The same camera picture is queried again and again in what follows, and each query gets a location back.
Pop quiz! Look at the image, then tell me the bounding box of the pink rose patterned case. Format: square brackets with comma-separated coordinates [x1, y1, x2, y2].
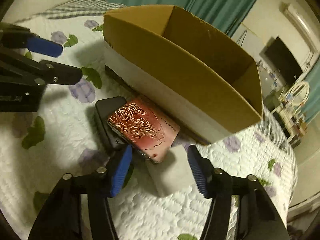
[108, 95, 181, 163]

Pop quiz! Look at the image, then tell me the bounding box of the white square charger box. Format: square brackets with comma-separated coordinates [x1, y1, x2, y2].
[146, 145, 195, 197]

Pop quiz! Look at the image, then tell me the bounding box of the black power bank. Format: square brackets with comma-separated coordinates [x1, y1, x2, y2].
[95, 96, 126, 151]

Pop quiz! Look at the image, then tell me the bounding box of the grey checkered bed sheet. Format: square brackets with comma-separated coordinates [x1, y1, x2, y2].
[14, 0, 126, 23]

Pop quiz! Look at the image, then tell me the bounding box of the white floral quilt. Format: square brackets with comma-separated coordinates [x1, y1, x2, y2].
[1, 16, 297, 239]

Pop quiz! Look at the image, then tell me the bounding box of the brown cardboard box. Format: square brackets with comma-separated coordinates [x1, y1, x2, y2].
[103, 5, 263, 145]

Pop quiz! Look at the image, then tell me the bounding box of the white dressing table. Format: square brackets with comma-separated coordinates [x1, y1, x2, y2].
[271, 102, 307, 144]

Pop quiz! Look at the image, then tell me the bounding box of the oval vanity mirror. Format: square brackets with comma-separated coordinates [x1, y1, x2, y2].
[289, 81, 310, 107]

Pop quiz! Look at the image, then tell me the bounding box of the teal curtain right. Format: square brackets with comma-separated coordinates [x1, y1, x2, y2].
[302, 58, 320, 123]

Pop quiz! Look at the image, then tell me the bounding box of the white air conditioner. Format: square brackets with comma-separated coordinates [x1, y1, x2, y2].
[283, 3, 319, 53]

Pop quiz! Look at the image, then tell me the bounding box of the black wall television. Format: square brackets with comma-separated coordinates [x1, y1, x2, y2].
[264, 36, 303, 86]

